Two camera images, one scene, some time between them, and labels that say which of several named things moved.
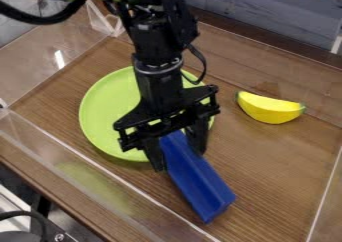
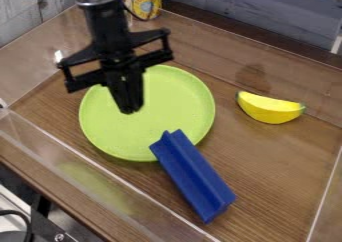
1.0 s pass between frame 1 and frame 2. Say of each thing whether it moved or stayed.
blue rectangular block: stayed
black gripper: moved
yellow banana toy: stayed
